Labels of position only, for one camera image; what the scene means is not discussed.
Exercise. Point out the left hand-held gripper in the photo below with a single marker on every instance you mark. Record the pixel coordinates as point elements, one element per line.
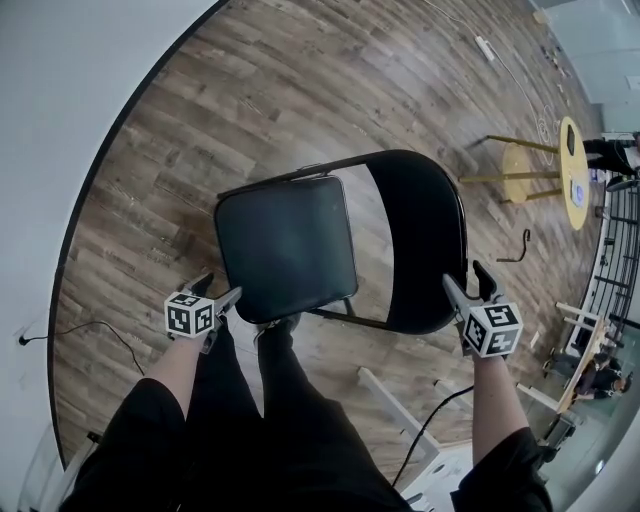
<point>190,317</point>

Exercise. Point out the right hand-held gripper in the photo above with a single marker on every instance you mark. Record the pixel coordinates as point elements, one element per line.
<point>492,330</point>

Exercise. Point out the black folding chair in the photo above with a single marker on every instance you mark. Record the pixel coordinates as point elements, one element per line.
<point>285,250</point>

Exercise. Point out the person's left forearm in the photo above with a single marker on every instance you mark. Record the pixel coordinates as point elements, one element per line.
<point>170,370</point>

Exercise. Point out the person's right shoe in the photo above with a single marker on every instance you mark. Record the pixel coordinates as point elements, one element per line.
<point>272,330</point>

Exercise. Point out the black bent bar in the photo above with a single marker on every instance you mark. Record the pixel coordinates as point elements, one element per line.
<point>524,245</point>

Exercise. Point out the white paper scrap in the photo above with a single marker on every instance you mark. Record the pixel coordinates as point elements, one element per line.
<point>534,338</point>

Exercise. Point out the wooden desk with white legs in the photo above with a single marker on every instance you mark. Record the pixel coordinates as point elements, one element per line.
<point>582,370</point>

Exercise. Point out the white rectangular table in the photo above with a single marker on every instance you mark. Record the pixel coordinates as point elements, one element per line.
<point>395,405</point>

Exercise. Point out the blue printed packet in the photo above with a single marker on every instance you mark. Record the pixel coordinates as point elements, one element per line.
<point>579,194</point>

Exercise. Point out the black metal railing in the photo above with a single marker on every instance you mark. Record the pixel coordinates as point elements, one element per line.
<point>617,240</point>

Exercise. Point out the person's black clothing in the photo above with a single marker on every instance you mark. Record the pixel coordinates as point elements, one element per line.
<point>280,440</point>

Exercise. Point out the round yellow side table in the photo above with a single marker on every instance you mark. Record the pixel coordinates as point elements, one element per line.
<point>572,165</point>

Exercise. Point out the black smartphone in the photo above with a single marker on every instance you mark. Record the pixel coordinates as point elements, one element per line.
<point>571,140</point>

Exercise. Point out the white power strip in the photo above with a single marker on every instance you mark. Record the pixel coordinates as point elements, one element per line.
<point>485,48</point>

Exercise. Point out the scattered small floor items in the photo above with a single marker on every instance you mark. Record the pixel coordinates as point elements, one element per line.
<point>555,62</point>

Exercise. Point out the yellow waste bin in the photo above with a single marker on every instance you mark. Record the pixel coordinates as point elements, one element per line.
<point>540,17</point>

